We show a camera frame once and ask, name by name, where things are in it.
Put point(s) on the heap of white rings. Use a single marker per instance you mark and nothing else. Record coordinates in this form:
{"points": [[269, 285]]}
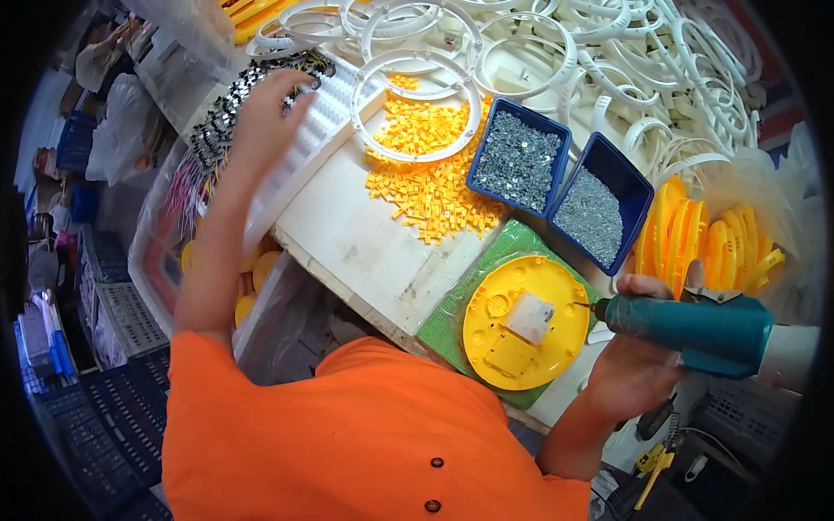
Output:
{"points": [[625, 71]]}

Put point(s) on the heap of fine silver screws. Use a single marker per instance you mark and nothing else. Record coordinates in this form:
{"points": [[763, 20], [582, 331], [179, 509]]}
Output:
{"points": [[590, 218]]}

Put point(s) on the white motor box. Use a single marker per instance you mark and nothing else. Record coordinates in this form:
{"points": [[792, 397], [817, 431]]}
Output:
{"points": [[529, 317]]}

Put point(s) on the person's right hand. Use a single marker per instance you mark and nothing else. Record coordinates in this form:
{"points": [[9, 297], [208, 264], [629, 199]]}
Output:
{"points": [[632, 378]]}

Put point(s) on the person's left hand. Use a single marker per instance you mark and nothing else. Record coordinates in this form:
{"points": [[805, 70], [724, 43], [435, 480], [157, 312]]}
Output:
{"points": [[264, 120]]}

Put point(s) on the blue square bin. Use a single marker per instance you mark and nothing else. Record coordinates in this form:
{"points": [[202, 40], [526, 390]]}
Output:
{"points": [[625, 182], [483, 140]]}

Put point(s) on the heap of yellow round lids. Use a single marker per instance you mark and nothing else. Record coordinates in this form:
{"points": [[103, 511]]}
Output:
{"points": [[264, 267]]}

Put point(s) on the clear storage box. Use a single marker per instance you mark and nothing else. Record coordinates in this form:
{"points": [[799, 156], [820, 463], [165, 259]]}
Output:
{"points": [[153, 254]]}

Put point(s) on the person's body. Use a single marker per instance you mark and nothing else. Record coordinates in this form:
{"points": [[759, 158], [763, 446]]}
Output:
{"points": [[365, 430]]}

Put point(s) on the yellow hand tool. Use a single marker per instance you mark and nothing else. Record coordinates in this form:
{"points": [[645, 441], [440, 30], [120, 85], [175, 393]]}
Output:
{"points": [[655, 465]]}

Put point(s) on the yellow round plastic base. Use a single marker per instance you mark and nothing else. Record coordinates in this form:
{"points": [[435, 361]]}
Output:
{"points": [[554, 293]]}

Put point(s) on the clear plastic bag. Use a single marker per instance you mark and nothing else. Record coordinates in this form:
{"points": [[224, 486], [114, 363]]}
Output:
{"points": [[775, 189]]}

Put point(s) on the teal electric screwdriver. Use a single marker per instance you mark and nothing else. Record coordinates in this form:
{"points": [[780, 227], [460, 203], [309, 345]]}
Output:
{"points": [[710, 332]]}

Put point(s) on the white mesh crate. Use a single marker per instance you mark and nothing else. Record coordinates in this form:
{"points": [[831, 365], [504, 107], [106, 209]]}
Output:
{"points": [[749, 410]]}

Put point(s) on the heap of flat silver screws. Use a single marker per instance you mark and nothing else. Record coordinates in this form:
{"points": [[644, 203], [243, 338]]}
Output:
{"points": [[518, 159]]}

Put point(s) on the stack of yellow discs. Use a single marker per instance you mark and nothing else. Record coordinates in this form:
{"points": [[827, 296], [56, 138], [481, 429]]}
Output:
{"points": [[684, 234]]}

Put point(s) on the white ridged tray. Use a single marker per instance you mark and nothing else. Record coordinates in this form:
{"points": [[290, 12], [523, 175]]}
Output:
{"points": [[313, 140]]}

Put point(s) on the grey mesh baskets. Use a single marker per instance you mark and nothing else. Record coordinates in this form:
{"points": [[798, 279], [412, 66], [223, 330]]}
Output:
{"points": [[127, 312]]}

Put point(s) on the pile of small yellow pieces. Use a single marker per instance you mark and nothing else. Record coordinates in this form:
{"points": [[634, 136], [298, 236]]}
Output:
{"points": [[430, 189]]}

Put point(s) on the pile of yellow curved parts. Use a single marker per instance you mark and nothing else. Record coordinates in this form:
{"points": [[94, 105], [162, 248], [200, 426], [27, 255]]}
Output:
{"points": [[251, 16]]}

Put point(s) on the green mesh mat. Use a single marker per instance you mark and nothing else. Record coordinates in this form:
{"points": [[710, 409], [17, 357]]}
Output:
{"points": [[449, 325]]}

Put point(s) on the person's left fingers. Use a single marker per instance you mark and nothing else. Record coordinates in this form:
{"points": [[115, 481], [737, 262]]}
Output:
{"points": [[290, 88]]}

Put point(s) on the heap of bags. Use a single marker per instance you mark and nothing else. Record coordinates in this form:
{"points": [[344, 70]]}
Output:
{"points": [[120, 124]]}

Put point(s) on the stack of blue crates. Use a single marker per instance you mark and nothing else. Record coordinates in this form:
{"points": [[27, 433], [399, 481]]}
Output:
{"points": [[111, 423]]}

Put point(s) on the person's right fingers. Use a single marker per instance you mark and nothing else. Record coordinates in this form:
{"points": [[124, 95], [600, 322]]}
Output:
{"points": [[645, 286]]}

